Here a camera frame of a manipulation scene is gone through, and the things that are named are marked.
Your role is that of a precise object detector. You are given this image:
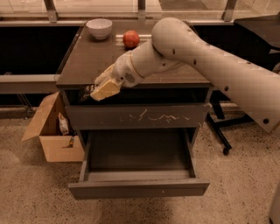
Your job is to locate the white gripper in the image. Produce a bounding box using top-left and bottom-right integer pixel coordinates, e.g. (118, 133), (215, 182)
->
(90, 52), (144, 102)

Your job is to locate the dark rxbar chocolate wrapper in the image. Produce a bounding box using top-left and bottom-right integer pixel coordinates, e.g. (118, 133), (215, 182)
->
(80, 85), (95, 102)

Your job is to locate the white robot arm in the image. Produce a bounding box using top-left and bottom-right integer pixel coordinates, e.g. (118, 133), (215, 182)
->
(91, 17), (280, 135)

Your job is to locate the closed scratched grey drawer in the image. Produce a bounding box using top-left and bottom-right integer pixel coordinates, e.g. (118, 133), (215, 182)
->
(66, 103), (209, 130)

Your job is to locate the grey drawer cabinet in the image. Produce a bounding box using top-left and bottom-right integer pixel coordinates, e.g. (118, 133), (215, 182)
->
(57, 21), (212, 200)

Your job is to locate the open grey lower drawer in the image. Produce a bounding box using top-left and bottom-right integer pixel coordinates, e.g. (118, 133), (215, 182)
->
(68, 129), (209, 200)

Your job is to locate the red apple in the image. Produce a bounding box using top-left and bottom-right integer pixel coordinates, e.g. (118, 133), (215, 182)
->
(122, 30), (140, 49)

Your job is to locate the white ceramic bowl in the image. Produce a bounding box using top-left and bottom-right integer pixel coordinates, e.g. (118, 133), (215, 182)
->
(86, 18), (113, 39)

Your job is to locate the white snack bag in box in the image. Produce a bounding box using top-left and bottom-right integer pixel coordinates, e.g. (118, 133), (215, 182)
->
(58, 113), (69, 136)

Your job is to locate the open cardboard box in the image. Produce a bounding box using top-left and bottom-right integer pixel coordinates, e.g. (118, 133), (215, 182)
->
(22, 92), (84, 162)

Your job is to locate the black rolling stand base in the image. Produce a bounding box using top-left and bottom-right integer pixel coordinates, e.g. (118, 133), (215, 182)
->
(206, 90), (253, 156)

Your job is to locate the metal window railing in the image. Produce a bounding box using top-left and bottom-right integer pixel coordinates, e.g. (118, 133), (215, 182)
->
(0, 0), (280, 23)

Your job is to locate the dark side table top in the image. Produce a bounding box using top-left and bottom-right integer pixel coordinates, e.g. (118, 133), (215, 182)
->
(234, 14), (280, 50)

